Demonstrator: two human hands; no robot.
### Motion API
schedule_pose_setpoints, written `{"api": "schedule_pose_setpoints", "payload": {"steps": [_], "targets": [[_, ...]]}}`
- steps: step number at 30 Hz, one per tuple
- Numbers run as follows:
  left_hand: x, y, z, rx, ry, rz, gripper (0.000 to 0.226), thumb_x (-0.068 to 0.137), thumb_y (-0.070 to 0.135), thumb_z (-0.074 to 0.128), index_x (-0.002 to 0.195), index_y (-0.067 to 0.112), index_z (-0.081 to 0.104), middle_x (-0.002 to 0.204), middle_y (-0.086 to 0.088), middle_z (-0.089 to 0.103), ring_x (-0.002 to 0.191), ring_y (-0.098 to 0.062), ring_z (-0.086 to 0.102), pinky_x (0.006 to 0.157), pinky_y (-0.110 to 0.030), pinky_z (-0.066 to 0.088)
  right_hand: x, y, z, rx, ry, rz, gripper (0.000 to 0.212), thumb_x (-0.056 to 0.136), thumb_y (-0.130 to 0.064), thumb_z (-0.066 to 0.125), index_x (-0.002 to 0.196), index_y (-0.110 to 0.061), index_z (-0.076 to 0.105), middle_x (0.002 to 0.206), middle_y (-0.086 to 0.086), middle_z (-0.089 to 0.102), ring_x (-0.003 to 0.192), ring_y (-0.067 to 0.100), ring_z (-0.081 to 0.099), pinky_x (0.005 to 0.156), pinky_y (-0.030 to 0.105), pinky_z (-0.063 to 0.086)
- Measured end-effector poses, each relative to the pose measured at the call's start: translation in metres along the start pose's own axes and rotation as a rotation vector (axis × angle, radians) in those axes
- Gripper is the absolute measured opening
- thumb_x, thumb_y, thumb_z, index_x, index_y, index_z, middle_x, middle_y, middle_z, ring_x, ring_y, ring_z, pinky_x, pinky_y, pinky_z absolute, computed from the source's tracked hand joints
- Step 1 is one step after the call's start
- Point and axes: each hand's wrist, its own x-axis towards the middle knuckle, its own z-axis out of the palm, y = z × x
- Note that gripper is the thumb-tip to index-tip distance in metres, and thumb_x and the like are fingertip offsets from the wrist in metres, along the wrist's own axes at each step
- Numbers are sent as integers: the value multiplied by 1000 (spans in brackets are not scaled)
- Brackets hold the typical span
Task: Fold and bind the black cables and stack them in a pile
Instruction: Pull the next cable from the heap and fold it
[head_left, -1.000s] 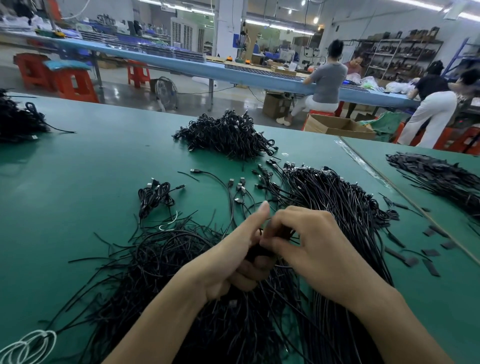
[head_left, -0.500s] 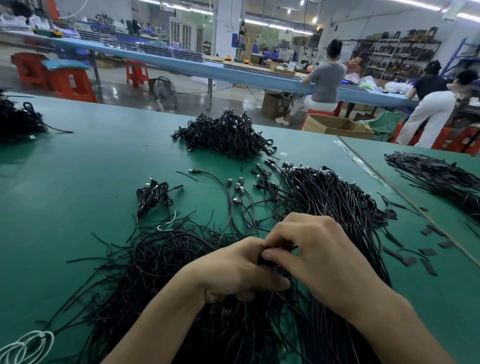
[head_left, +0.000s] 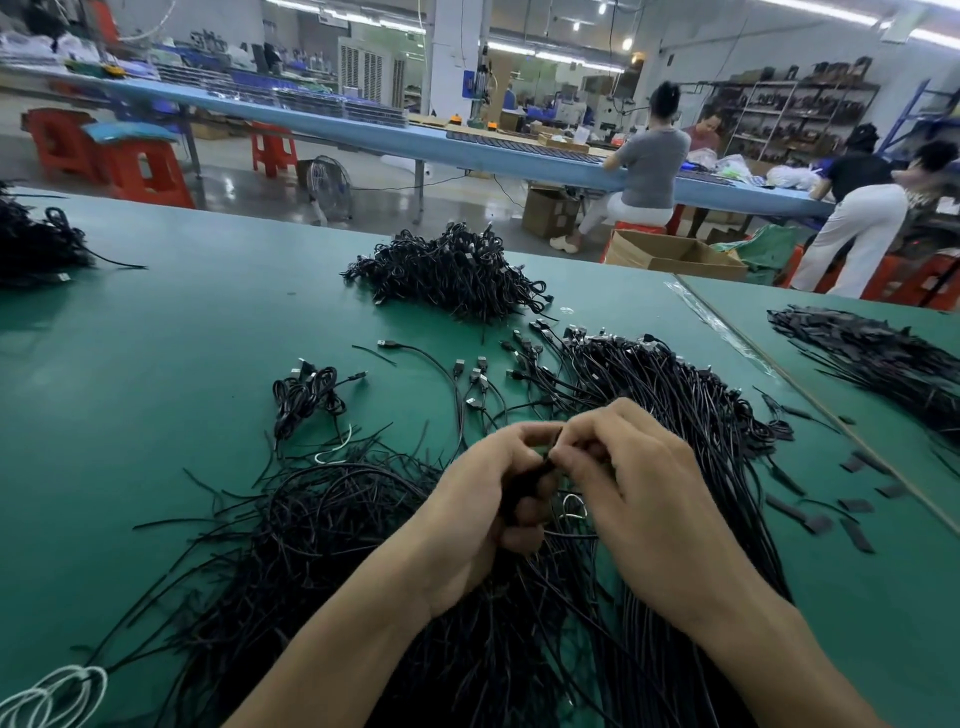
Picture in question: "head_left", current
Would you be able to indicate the person's left hand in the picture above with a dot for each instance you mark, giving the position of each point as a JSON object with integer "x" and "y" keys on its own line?
{"x": 473, "y": 525}

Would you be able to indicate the person's right hand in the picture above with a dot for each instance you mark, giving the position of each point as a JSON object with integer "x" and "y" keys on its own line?
{"x": 668, "y": 518}

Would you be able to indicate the person's left forearm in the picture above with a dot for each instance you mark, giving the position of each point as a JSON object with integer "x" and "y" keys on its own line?
{"x": 345, "y": 660}

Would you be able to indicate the person's right forearm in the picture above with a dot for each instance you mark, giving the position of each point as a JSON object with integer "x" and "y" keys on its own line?
{"x": 795, "y": 675}

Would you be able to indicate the scattered dark tie pieces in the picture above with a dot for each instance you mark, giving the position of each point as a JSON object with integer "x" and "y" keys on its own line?
{"x": 860, "y": 537}

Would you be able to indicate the open cardboard box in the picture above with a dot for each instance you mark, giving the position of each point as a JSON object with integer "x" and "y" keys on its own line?
{"x": 672, "y": 255}

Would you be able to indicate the green bag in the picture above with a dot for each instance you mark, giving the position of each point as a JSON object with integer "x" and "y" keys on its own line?
{"x": 771, "y": 252}

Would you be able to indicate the small cardboard box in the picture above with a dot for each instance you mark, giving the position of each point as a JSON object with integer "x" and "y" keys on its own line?
{"x": 551, "y": 213}

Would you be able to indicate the red plastic stool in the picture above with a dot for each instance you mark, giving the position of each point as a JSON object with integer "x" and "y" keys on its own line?
{"x": 57, "y": 143}
{"x": 900, "y": 281}
{"x": 273, "y": 150}

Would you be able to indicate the pile of white bags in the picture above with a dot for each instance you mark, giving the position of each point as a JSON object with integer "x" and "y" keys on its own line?
{"x": 783, "y": 174}

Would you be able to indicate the grey floor fan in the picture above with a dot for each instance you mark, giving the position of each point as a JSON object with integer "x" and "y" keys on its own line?
{"x": 326, "y": 191}

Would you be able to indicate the long blue workbench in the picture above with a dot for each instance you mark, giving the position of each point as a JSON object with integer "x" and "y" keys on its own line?
{"x": 435, "y": 143}

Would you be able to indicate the metal storage shelf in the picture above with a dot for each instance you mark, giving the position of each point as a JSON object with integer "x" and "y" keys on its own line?
{"x": 798, "y": 108}

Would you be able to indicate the white pillar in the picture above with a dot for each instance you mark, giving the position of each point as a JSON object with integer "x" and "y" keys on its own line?
{"x": 455, "y": 60}

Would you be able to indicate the blue metal rack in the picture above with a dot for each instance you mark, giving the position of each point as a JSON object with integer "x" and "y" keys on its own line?
{"x": 920, "y": 113}

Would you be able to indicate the red stool with blue seat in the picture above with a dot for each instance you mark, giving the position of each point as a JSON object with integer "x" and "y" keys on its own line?
{"x": 143, "y": 173}

